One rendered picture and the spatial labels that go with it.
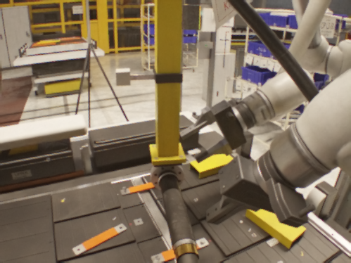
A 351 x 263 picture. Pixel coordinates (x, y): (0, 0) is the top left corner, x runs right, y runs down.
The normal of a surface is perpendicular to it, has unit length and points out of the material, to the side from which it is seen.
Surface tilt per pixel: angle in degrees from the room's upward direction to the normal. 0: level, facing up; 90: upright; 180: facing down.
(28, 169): 90
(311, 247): 0
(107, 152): 90
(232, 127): 90
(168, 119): 90
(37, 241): 0
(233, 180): 60
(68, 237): 0
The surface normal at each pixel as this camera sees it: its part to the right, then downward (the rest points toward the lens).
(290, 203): 0.53, -0.61
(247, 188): -0.02, 0.68
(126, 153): 0.42, 0.40
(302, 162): -0.56, 0.26
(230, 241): 0.02, -0.90
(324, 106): -0.85, -0.30
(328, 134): -0.72, 0.15
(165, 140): 0.16, 0.43
